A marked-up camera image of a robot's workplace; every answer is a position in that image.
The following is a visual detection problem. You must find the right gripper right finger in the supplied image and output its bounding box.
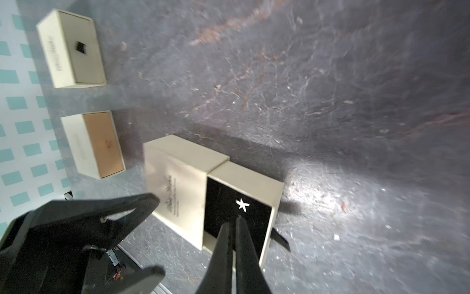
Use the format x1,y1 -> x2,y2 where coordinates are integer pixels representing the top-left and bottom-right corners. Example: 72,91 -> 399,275
235,216 -> 272,294

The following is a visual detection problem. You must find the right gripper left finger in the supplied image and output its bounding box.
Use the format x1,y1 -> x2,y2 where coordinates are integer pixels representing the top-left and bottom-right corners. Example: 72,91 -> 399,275
196,222 -> 233,294

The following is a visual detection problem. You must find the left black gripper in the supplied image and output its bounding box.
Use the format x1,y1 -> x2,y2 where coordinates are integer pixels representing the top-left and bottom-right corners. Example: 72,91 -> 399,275
1,193 -> 165,294

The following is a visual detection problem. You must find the white star earring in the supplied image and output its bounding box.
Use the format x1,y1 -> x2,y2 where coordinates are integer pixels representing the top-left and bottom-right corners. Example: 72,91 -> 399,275
236,198 -> 250,213

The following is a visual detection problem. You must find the cream tan-drawer jewelry box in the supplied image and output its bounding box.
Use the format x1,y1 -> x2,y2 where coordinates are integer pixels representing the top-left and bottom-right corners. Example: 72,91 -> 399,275
61,111 -> 126,180

